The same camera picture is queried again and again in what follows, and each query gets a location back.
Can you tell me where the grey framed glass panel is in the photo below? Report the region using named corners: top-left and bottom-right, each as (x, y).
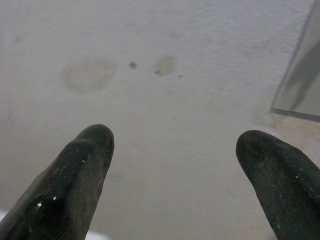
top-left (269, 0), bottom-right (320, 123)

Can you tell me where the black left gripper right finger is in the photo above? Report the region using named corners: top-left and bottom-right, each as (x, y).
top-left (235, 129), bottom-right (320, 240)

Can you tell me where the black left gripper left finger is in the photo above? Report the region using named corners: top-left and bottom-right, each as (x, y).
top-left (0, 123), bottom-right (115, 240)

